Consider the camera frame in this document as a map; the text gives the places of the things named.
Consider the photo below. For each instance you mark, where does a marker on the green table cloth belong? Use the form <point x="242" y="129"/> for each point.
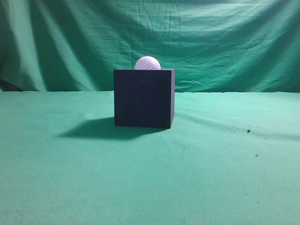
<point x="228" y="159"/>

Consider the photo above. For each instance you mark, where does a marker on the green cloth backdrop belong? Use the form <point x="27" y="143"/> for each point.
<point x="214" y="45"/>

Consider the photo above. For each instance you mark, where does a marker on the dark blue cube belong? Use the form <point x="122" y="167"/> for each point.
<point x="144" y="98"/>

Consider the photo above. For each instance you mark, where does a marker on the white dimpled golf ball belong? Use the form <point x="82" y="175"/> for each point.
<point x="147" y="63"/>

